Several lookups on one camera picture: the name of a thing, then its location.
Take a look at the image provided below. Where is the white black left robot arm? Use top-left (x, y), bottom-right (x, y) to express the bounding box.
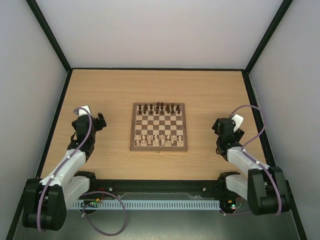
top-left (22, 106), bottom-right (107, 232)

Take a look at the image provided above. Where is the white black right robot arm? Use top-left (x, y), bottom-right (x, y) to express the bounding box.
top-left (212, 114), bottom-right (291, 216)

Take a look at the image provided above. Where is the wooden chess board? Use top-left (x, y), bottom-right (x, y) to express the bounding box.
top-left (129, 102), bottom-right (188, 153)

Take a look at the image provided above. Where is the right controller circuit board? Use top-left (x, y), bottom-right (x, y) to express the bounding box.
top-left (226, 197), bottom-right (244, 210)

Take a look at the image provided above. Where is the controller circuit board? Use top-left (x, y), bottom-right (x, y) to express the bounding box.
top-left (80, 198), bottom-right (104, 208)
top-left (226, 197), bottom-right (244, 210)

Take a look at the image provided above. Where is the left controller circuit board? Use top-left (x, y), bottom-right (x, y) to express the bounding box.
top-left (80, 198), bottom-right (104, 208)

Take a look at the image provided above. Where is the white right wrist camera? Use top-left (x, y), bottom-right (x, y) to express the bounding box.
top-left (231, 114), bottom-right (244, 132)

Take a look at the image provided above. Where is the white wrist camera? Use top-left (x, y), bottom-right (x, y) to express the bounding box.
top-left (75, 105), bottom-right (92, 117)
top-left (231, 114), bottom-right (244, 132)

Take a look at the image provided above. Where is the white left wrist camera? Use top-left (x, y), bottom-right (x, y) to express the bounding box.
top-left (75, 105), bottom-right (92, 117)

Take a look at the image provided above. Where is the black front mounting rail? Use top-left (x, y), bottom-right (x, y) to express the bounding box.
top-left (24, 178), bottom-right (291, 201)

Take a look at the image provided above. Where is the white slotted cable duct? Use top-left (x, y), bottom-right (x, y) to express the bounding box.
top-left (85, 200), bottom-right (221, 211)

